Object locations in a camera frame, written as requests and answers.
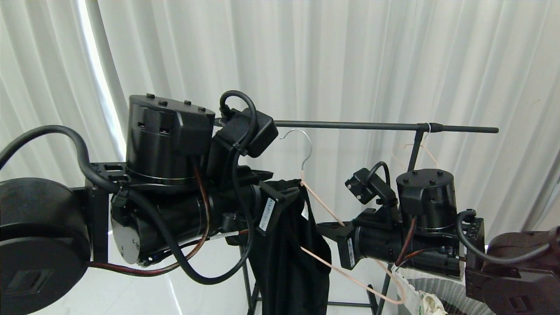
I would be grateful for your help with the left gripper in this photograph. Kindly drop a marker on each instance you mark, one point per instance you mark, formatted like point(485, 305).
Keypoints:
point(175, 218)

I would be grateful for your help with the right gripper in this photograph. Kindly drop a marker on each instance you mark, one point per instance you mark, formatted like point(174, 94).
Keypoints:
point(380, 243)

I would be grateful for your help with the pink clothes hanger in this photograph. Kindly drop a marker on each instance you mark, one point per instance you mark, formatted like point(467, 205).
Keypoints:
point(431, 154)
point(321, 202)

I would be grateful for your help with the cream printed garment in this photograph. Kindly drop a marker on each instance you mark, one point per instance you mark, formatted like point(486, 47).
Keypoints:
point(431, 305)

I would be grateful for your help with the black garment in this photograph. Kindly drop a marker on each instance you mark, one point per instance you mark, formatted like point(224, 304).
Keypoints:
point(284, 271)

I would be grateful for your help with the white laundry basket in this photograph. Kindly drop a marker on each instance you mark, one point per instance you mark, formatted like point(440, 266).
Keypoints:
point(437, 286)

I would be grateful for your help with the black clothes rack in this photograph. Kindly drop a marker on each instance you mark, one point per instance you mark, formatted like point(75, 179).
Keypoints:
point(350, 125)

